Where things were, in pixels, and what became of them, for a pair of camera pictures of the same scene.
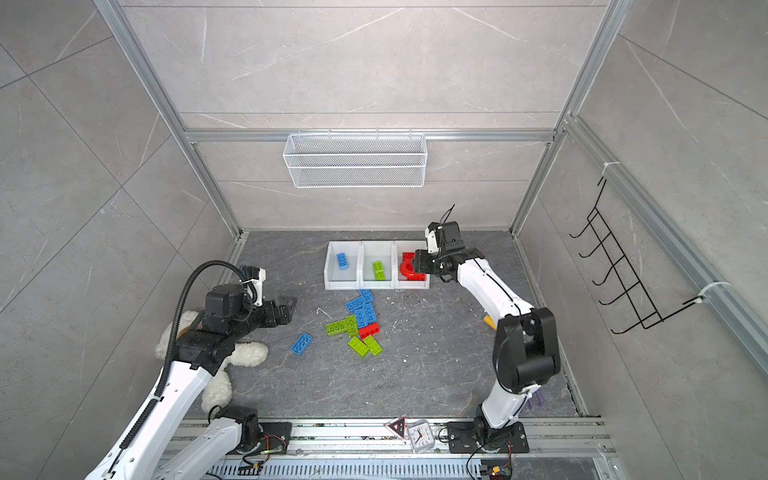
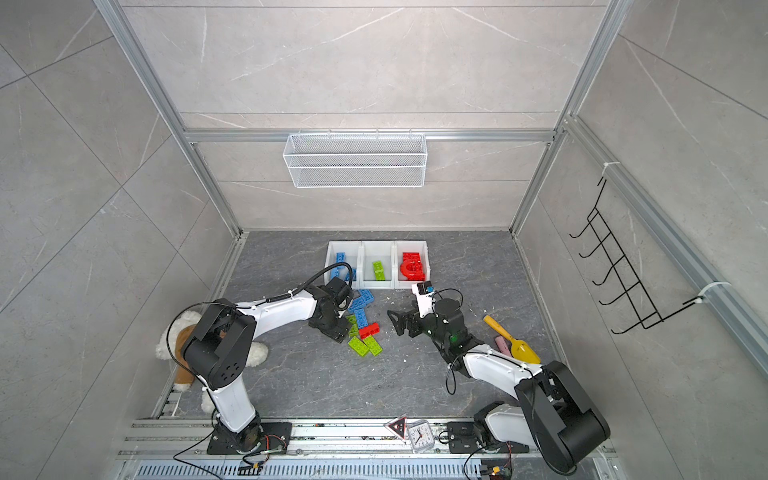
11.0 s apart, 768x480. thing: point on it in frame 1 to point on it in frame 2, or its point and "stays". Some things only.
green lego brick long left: (348, 326) stays
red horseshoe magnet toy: (407, 268) stays
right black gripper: (420, 263) to (405, 319)
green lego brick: (379, 271) stays
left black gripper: (284, 312) to (341, 332)
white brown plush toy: (219, 391) stays
